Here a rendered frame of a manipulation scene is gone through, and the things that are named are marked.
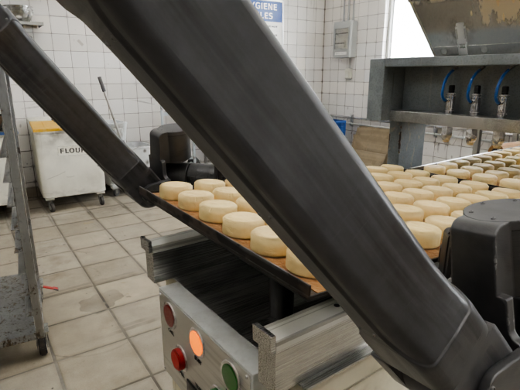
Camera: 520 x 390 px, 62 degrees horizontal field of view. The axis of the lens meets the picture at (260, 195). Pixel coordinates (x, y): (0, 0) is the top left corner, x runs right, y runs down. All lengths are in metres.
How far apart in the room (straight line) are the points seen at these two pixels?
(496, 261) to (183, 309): 0.40
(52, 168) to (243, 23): 3.84
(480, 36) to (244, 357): 0.89
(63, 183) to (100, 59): 1.34
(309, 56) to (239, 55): 5.74
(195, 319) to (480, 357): 0.36
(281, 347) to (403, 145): 0.97
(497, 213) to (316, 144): 0.19
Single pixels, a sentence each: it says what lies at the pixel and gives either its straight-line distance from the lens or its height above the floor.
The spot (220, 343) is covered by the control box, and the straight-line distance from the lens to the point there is 0.53.
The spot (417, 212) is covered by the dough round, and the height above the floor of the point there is 0.96.
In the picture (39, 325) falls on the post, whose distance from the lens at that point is 2.00.
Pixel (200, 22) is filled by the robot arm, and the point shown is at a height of 1.16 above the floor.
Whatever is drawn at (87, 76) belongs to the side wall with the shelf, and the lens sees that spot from 4.65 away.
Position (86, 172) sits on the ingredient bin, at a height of 0.32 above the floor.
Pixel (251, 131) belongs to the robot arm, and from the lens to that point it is 0.19.
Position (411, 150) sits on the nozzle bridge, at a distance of 1.35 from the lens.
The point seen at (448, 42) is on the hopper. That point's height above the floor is 1.21.
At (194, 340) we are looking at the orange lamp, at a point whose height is 0.82.
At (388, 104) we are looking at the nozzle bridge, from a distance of 1.22.
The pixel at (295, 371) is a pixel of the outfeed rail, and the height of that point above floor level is 0.86.
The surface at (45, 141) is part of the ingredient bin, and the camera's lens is 3.96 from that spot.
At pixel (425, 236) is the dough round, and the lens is 0.53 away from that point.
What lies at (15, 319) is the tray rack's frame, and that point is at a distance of 2.14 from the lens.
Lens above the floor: 1.14
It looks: 16 degrees down
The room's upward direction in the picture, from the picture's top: straight up
